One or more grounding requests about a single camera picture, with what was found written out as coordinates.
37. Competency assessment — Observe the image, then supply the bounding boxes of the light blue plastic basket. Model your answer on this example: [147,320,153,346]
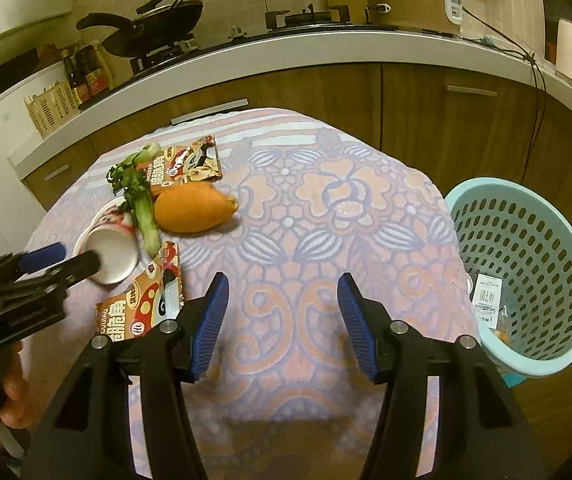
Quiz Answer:
[445,178,572,378]

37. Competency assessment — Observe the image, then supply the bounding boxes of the orange pomelo peel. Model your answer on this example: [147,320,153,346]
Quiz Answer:
[155,182,238,234]

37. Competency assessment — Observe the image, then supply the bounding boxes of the black gas stove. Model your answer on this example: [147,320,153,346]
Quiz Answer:
[78,3,367,111]

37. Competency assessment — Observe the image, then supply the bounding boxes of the beige utensil basket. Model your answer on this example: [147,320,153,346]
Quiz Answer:
[24,81,79,139]

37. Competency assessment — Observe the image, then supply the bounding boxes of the dark sauce bottles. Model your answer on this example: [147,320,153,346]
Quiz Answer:
[62,44,110,110]

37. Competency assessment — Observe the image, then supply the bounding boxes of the wooden base cabinets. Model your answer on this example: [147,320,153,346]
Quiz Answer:
[22,62,572,461]

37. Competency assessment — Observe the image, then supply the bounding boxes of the pink floral tablecloth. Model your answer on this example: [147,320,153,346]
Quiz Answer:
[29,108,476,479]

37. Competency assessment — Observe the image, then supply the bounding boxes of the black power cable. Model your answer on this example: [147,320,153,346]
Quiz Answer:
[460,4,549,181]

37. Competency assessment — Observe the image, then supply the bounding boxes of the green vegetable stalk pale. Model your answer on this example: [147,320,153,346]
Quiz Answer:
[120,142,161,166]

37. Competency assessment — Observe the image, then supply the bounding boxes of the orange snack bag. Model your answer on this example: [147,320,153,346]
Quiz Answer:
[145,136,223,196]
[96,240,184,342]

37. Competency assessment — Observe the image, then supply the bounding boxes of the person hand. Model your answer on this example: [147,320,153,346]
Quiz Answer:
[0,341,34,430]

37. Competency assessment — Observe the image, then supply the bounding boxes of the orange snack bag back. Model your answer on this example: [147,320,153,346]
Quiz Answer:
[145,136,223,196]

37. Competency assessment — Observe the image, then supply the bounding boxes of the orange snack bag front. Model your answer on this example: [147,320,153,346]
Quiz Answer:
[96,240,184,342]

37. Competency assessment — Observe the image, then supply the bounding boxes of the black wok with lid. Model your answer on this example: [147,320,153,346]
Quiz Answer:
[76,0,203,58]

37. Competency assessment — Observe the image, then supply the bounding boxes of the red white paper cup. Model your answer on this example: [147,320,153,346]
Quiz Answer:
[73,197,140,286]

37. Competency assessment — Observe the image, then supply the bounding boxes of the green vegetable stalk leafy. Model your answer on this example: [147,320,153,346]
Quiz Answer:
[106,158,161,258]

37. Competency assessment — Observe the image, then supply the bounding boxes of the small white carton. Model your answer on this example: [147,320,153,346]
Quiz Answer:
[471,273,502,330]

